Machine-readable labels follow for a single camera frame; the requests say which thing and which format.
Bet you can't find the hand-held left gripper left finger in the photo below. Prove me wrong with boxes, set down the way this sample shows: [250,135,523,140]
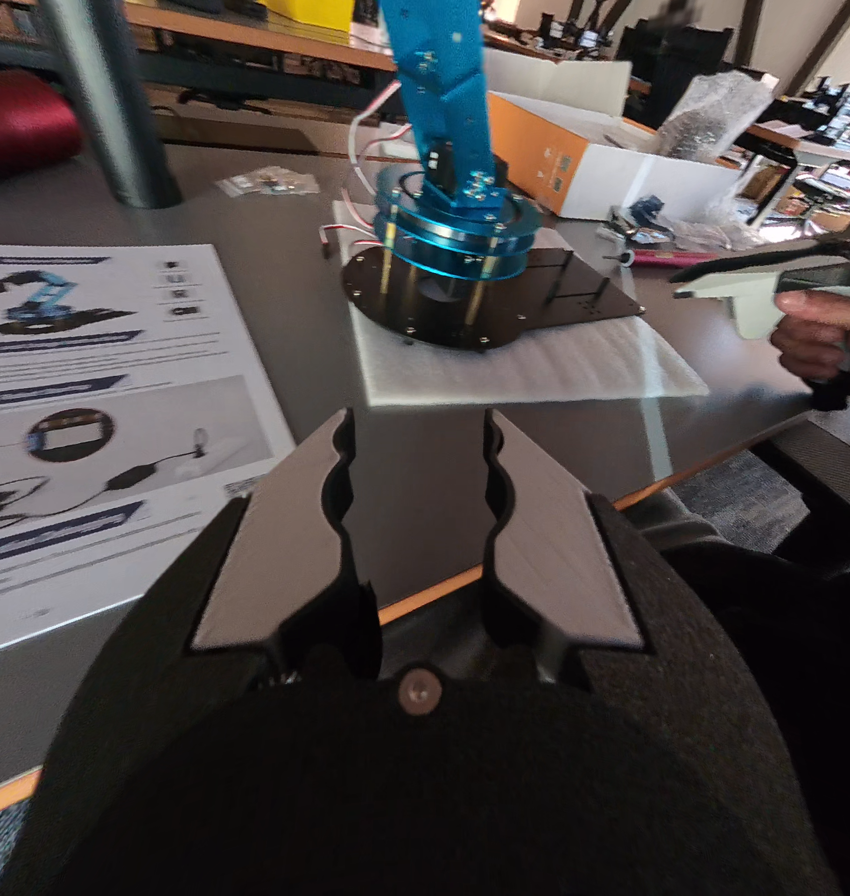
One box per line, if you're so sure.
[189,408,370,655]

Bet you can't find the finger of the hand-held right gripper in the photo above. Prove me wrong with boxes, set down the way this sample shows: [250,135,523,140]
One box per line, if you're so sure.
[672,269,783,342]
[670,234,850,282]

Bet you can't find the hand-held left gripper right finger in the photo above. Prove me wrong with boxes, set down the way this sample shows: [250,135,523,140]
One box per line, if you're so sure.
[482,408,653,652]

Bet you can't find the red electric screwdriver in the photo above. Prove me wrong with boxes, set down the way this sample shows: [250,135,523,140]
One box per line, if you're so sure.
[605,248,720,268]

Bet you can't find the silver foil bag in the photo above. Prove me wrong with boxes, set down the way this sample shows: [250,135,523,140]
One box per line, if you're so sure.
[610,197,678,246]

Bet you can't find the person's right hand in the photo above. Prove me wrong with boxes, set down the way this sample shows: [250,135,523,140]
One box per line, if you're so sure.
[770,287,850,403]

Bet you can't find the person's grey pants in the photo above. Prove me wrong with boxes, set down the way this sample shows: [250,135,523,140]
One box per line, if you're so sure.
[624,490,727,554]

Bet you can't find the orange and white cardboard box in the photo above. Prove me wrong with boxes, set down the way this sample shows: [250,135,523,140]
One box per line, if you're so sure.
[482,48,744,221]

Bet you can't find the black office chair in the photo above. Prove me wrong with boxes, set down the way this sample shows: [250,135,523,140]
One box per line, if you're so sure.
[754,420,850,561]

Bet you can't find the white foam sheet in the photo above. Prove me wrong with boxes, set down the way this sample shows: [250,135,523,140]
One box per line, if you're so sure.
[332,199,710,407]

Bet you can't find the black metal rack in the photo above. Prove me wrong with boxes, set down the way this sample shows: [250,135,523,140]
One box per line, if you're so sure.
[617,21,737,130]

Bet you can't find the printed instruction manual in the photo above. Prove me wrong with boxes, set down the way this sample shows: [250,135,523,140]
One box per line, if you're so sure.
[0,244,296,659]

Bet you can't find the person's black clothing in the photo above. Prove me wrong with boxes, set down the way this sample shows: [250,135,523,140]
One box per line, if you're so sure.
[663,539,850,896]

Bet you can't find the clear bag with white parts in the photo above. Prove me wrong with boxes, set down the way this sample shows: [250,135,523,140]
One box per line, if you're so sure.
[215,168,322,198]

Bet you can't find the grey metal column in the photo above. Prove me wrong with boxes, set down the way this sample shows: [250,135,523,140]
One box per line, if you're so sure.
[43,0,184,210]

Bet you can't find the brown wooden table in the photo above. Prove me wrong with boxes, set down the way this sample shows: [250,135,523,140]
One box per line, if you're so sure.
[124,0,398,106]

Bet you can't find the yellow box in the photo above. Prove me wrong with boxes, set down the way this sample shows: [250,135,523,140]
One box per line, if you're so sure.
[267,0,356,32]

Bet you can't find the servo cable with black connector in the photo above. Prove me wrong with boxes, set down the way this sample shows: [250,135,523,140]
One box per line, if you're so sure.
[320,223,385,259]

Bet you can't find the white servo cable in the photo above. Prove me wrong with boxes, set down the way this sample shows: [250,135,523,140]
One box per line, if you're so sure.
[339,78,417,211]

